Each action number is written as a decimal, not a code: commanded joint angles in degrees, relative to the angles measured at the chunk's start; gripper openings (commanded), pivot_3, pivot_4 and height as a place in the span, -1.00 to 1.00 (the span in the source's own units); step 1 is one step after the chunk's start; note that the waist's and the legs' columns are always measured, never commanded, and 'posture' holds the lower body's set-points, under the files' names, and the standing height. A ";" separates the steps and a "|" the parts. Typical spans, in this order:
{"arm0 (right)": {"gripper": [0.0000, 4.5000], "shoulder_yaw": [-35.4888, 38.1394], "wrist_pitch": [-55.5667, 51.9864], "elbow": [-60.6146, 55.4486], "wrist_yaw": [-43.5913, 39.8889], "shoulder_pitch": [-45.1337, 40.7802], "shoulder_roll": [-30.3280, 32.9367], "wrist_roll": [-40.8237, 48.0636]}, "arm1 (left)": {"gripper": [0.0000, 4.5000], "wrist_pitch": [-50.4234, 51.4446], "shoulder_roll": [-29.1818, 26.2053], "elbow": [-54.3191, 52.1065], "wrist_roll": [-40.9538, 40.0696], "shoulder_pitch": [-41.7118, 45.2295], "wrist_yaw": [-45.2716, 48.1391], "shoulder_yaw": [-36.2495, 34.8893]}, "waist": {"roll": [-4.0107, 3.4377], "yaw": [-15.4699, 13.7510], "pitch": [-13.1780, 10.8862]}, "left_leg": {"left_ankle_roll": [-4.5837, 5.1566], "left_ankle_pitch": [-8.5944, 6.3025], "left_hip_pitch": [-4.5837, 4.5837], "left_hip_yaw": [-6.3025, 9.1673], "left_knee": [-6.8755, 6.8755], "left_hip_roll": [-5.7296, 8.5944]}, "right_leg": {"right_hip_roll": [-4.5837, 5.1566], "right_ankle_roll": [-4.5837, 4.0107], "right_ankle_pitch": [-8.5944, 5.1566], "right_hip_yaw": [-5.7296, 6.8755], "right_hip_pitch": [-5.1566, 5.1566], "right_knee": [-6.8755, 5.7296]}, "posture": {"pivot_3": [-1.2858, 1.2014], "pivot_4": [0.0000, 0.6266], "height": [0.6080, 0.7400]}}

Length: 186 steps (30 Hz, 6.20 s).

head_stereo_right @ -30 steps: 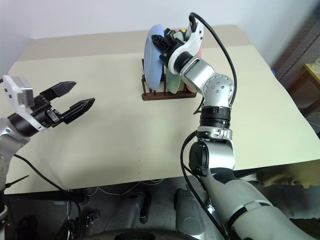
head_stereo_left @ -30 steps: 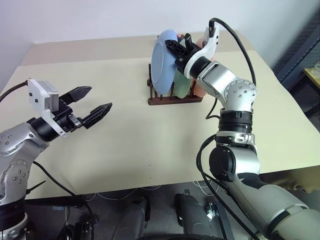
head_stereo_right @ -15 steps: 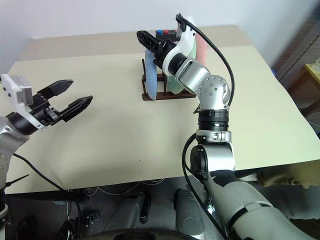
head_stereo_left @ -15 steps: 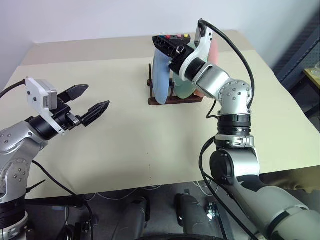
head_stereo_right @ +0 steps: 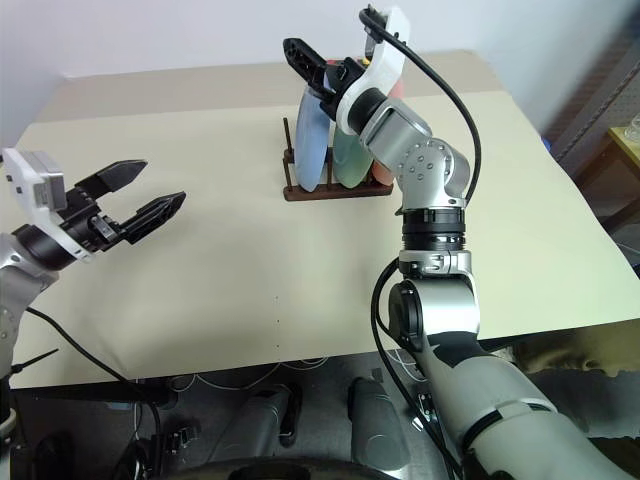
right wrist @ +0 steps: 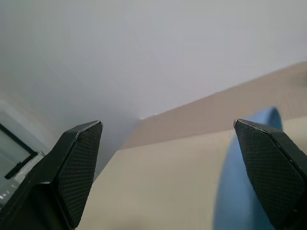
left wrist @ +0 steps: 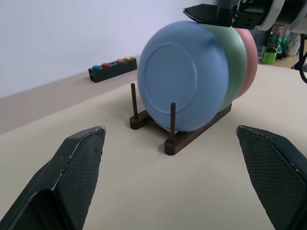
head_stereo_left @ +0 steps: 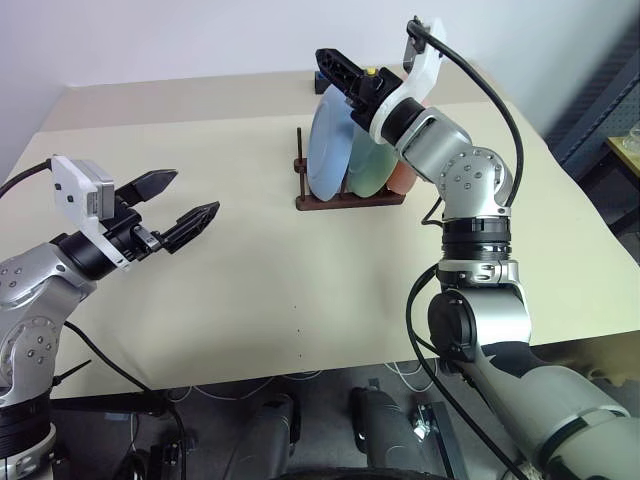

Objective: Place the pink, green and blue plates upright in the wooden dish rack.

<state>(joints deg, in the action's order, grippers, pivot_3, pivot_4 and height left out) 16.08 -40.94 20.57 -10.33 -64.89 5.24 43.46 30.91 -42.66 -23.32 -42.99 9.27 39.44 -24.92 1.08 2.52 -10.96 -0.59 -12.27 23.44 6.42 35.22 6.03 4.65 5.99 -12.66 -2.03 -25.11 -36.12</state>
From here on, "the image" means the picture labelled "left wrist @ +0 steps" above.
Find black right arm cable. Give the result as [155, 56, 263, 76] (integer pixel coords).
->
[298, 33, 307, 84]

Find black button box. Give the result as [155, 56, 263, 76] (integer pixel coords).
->
[88, 56, 138, 84]

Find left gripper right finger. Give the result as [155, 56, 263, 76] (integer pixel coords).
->
[236, 124, 307, 230]

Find blue plate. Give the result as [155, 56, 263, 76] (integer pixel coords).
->
[137, 21, 230, 132]

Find green bowl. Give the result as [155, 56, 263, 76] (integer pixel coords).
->
[203, 23, 248, 111]

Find brown wooden dish rack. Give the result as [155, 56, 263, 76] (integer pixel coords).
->
[129, 83, 233, 156]

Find green watering can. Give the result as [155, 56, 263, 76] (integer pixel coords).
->
[262, 46, 281, 64]

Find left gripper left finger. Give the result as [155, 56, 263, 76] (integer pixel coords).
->
[0, 125, 106, 230]

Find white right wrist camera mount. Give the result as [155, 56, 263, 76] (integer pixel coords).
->
[254, 0, 286, 31]

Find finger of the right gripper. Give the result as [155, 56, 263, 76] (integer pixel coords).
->
[183, 4, 235, 27]

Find salmon red plate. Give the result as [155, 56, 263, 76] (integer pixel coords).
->
[234, 27, 259, 99]

